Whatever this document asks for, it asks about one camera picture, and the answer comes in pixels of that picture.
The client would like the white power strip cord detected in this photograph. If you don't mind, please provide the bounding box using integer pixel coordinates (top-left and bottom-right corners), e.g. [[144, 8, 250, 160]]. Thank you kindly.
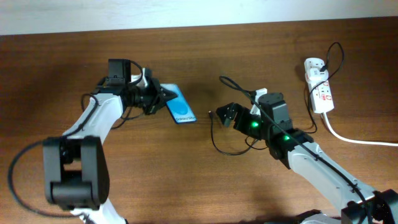
[[321, 112, 398, 147]]

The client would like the black USB charging cable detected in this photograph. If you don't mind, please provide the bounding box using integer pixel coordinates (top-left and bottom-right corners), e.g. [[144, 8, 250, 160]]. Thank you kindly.
[[208, 42, 345, 156]]

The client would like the blue Galaxy smartphone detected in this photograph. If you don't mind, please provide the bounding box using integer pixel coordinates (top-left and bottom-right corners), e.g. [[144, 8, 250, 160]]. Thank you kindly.
[[161, 83, 197, 124]]

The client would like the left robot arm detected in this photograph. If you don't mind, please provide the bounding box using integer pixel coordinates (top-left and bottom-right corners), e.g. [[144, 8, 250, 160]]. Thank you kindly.
[[43, 59, 177, 223]]

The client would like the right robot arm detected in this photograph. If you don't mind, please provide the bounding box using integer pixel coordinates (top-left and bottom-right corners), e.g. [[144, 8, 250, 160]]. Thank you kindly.
[[216, 93, 397, 223]]

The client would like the white USB charger adapter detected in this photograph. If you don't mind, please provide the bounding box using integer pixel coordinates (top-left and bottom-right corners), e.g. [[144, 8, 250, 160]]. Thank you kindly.
[[305, 67, 329, 84]]

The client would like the white power strip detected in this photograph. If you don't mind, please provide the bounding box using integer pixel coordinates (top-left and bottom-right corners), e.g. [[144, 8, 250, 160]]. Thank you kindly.
[[304, 58, 334, 114]]

